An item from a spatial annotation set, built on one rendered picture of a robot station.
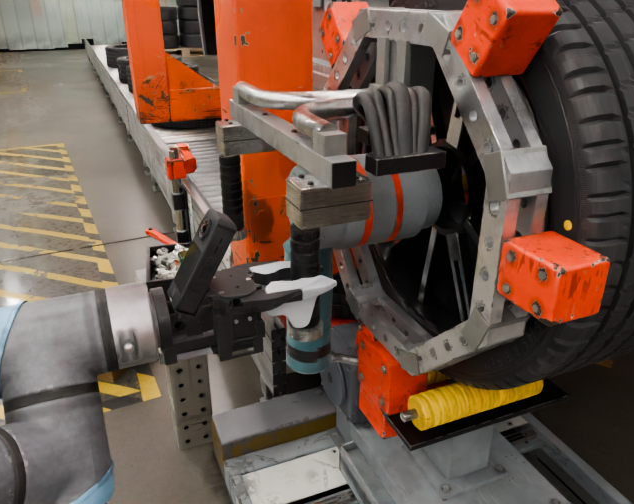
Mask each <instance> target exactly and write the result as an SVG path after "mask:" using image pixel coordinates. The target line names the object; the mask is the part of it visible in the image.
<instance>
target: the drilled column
mask: <svg viewBox="0 0 634 504"><path fill-rule="evenodd" d="M165 367H166V375H167V383H168V390H169V398H170V405H171V413H172V420H173V428H174V432H175V436H176V439H177V443H178V446H179V449H180V450H184V449H187V448H191V447H195V446H198V445H202V444H205V443H209V442H212V441H213V435H212V425H211V416H212V415H213V412H212V402H211V391H210V381H209V370H208V360H207V355H202V356H198V357H193V358H189V359H185V360H180V361H178V363H175V364H170V365H165ZM205 421H207V423H206V424H205ZM207 434H208V437H207Z"/></svg>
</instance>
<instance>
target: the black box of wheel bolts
mask: <svg viewBox="0 0 634 504"><path fill-rule="evenodd" d="M190 244H191V242H186V243H176V244H166V245H156V246H147V247H146V286H147V288H148V292H149V289H152V288H157V287H162V288H163V291H164V294H165V298H166V302H168V301H171V300H170V298H169V296H168V294H167V291H168V289H169V287H170V285H171V283H172V281H173V279H174V277H175V275H176V273H177V271H178V269H179V264H178V255H177V254H178V252H180V251H186V250H188V249H189V247H190Z"/></svg>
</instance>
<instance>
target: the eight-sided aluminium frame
mask: <svg viewBox="0 0 634 504"><path fill-rule="evenodd" d="M462 11H463V10H457V11H441V10H423V9H405V7H367V8H361V9H360V10H359V12H358V14H357V16H356V18H355V19H354V20H352V27H351V30H350V32H349V34H348V36H347V38H346V41H345V43H344V45H343V47H342V49H341V52H340V54H339V56H338V58H337V60H336V63H335V65H334V67H333V69H332V71H331V74H330V76H329V78H328V80H327V82H326V85H325V87H322V91H326V90H346V89H363V88H368V87H369V83H371V81H372V79H373V78H374V76H375V74H376V57H377V37H378V36H382V37H388V38H389V40H390V41H397V40H398V39H403V40H410V44H417V45H423V46H430V47H432V48H433V49H434V52H435V54H436V56H437V59H438V61H439V64H440V66H441V69H442V71H443V73H444V76H445V78H446V81H447V83H448V85H449V88H450V90H451V93H452V95H453V98H454V100H455V102H456V105H457V107H458V110H459V112H460V114H461V117H462V119H463V122H464V124H465V127H466V129H467V131H468V134H469V136H470V139H471V141H472V143H473V146H474V148H475V151H476V153H477V156H478V158H479V160H480V163H481V165H482V168H483V170H484V173H485V180H486V190H485V198H484V206H483V214H482V221H481V229H480V237H479V245H478V253H477V261H476V269H475V276H474V284H473V292H472V300H471V308H470V316H469V318H468V320H466V321H464V322H462V323H460V324H459V325H457V326H455V327H453V328H451V329H449V330H447V331H445V332H443V333H442V334H440V335H438V336H436V337H432V336H431V335H430V334H429V333H428V332H427V331H426V330H425V329H424V328H423V327H421V326H420V325H419V324H418V323H417V322H416V321H415V320H414V319H413V318H412V317H411V316H409V315H408V314H407V313H406V312H405V311H404V310H403V309H402V308H401V307H400V306H398V305H397V304H396V303H395V302H394V301H393V300H392V299H391V298H390V297H389V296H387V295H386V293H385V292H384V290H383V288H382V286H381V283H380V280H379V277H378V274H377V271H376V268H375V265H374V262H373V259H372V256H371V253H370V250H369V247H368V245H364V246H360V247H354V248H352V251H353V254H354V258H355V261H356V264H357V267H358V270H359V273H360V276H361V279H362V283H363V284H362V285H361V284H360V281H359V278H358V275H357V272H356V269H355V266H354V262H353V259H352V256H351V253H350V250H349V248H347V249H341V250H335V249H333V254H334V257H335V260H336V263H337V267H338V270H339V273H340V276H341V280H342V283H343V286H344V289H345V292H346V300H347V302H348V304H349V306H350V309H351V311H352V313H353V314H354V316H355V318H356V320H358V319H359V318H360V319H361V321H362V322H363V324H364V325H365V326H366V328H367V329H368V330H369V331H370V332H371V333H372V334H373V335H374V336H375V338H376V339H377V340H378V341H379V342H380V343H381V344H382V345H383V346H384V347H385V348H386V349H387V350H388V351H389V353H390V354H391V355H392V356H393V357H394V358H395V359H396V360H397V361H398V362H399V363H400V364H401V368H402V369H404V370H406V371H407V372H408V373H409V374H410V375H411V376H412V377H415V376H418V375H423V374H426V373H430V372H434V371H437V370H441V369H445V368H448V367H452V366H453V364H456V363H458V362H461V361H463V360H465V359H468V358H470V357H473V356H475V355H478V354H480V353H482V352H485V351H487V350H490V349H492V348H495V347H497V346H499V345H503V344H507V343H510V342H513V341H514V340H515V339H517V338H519V337H521V336H523V335H524V331H525V326H526V322H527V321H528V319H529V318H530V316H529V314H528V313H527V312H526V311H524V310H523V309H521V308H520V307H518V306H517V305H515V304H514V303H513V302H511V301H510V300H508V299H507V298H505V297H504V296H502V295H501V294H499V293H498V292H497V291H496V287H497V280H498V274H499V267H500V260H501V253H502V246H503V242H504V240H506V239H510V238H515V237H520V236H526V235H531V234H536V233H541V232H542V229H543V223H544V217H545V212H546V206H547V200H548V195H549V194H550V193H552V186H551V178H552V172H553V167H552V165H551V162H550V160H549V158H548V153H547V146H546V145H542V143H541V140H540V138H539V136H538V134H537V132H536V129H535V127H534V125H533V123H532V121H531V119H530V116H529V114H528V112H527V110H526V108H525V105H524V103H523V101H522V99H521V97H520V94H519V92H518V90H517V88H516V86H515V83H514V81H513V79H512V77H511V75H507V76H492V77H476V78H474V77H472V75H471V74H470V72H469V71H468V69H467V67H466V66H465V64H464V63H463V61H462V59H461V57H460V56H459V54H458V52H457V51H456V49H455V48H454V46H453V44H452V43H451V41H450V36H451V34H452V32H453V29H454V27H455V25H456V23H457V21H458V19H459V17H460V15H461V13H462ZM326 121H328V122H330V123H332V124H335V125H336V126H337V121H339V130H340V131H342V132H345V133H346V155H356V122H357V116H356V117H347V118H339V119H331V120H326Z"/></svg>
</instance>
